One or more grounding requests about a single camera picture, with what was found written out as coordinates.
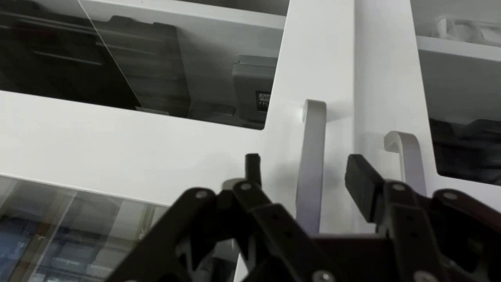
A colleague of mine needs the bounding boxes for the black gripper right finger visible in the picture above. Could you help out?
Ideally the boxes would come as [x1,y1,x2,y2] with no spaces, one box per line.
[342,151,501,282]

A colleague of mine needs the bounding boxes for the black box with white label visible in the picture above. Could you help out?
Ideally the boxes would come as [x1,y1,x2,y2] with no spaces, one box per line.
[230,53,278,129]

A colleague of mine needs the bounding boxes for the white wrapped item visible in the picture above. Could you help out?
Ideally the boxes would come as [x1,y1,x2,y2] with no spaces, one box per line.
[435,14,501,45]

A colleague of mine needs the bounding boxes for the white glass door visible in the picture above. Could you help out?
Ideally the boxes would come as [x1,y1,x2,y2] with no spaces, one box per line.
[353,0,501,209]
[0,0,356,282]

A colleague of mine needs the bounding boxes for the white glass door, parts bins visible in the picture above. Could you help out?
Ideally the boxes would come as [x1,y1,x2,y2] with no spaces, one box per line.
[353,0,501,209]

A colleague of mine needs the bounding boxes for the white bar door handle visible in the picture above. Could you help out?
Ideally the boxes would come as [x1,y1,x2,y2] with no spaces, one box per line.
[294,98,328,236]
[382,129,427,195]

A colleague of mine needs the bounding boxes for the black equipment case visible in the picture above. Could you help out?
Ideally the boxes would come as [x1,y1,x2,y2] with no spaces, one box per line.
[0,9,191,112]

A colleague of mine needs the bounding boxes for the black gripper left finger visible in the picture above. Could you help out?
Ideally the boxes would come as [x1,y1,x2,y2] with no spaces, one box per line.
[103,151,338,282]

